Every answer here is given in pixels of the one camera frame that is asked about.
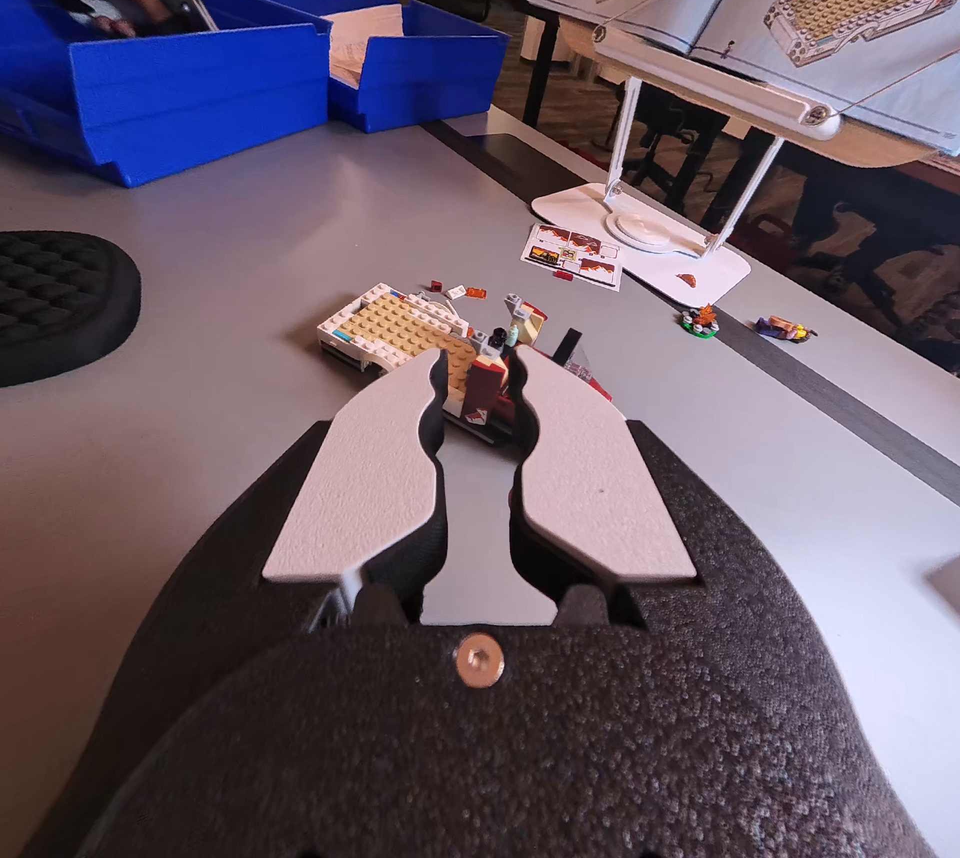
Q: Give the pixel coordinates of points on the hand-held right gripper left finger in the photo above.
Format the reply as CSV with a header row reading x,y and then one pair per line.
x,y
360,490

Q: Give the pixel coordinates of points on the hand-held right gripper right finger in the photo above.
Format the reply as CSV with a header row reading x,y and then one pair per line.
x,y
600,498

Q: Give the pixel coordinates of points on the blue plastic storage bin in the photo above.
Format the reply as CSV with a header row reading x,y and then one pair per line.
x,y
187,100
435,70

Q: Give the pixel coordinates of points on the tan white red brick vehicle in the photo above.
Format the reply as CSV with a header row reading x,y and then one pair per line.
x,y
390,325

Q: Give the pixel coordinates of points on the light grey bracket brick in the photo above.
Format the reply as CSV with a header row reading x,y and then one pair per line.
x,y
481,342

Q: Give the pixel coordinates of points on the light grey plate brick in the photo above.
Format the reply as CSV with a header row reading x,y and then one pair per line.
x,y
514,307

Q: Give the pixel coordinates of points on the grey desk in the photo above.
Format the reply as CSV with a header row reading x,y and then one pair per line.
x,y
225,273

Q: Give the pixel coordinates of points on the brick campfire build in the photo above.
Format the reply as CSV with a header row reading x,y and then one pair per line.
x,y
701,322

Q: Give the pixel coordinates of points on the small brown brick piece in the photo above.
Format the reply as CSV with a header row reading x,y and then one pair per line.
x,y
686,280

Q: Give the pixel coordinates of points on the printed sticker sheet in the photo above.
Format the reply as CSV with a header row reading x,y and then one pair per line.
x,y
574,256

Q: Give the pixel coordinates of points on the purple brick minifigure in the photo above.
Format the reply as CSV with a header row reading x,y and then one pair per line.
x,y
784,329

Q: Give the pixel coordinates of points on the white booklet stand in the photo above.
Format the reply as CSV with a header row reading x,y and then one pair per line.
x,y
675,243

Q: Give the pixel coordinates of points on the black textured cushion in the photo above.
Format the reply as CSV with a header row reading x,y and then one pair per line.
x,y
60,303

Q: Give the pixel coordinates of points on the white paper bag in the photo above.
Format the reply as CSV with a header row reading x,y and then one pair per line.
x,y
945,588

